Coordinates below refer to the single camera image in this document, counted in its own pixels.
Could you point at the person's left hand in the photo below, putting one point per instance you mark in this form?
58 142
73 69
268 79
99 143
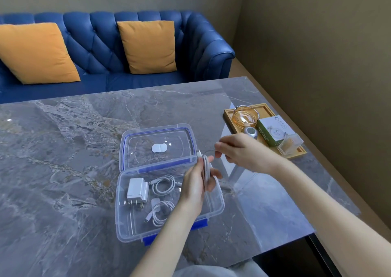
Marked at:
191 188

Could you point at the clear box lid blue seal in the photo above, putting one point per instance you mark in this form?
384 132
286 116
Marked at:
137 151

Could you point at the person's right forearm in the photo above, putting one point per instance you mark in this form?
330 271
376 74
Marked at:
323 206

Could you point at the wooden tray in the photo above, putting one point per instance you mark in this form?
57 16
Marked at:
232 119

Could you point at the person's light trousers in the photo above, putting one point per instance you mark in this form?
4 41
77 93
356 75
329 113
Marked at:
220 269

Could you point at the small round grey container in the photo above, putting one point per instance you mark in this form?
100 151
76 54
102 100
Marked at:
250 132

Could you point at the person's left forearm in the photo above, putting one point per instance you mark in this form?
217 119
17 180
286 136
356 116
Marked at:
165 240

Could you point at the white charger plug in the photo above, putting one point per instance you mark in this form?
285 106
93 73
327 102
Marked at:
137 189

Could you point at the clear toothpick box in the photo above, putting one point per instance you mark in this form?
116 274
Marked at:
290 145

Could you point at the person's right fingers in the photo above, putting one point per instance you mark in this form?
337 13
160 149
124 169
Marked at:
223 150

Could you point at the clear plastic storage box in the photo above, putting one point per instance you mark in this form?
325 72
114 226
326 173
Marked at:
134 224

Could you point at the large orange cushion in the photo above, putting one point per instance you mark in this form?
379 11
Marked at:
33 52

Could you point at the small orange cushion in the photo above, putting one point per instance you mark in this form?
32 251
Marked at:
149 46

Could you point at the person's right hand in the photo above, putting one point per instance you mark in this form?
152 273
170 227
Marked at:
247 153

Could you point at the amber glass ashtray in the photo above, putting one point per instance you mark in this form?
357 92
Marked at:
246 116

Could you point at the blue tufted leather sofa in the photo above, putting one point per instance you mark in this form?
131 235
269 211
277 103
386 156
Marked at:
97 41

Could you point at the person's left thumb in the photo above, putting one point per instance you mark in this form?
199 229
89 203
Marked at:
199 172

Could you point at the green and white carton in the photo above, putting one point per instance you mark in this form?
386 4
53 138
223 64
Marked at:
272 131

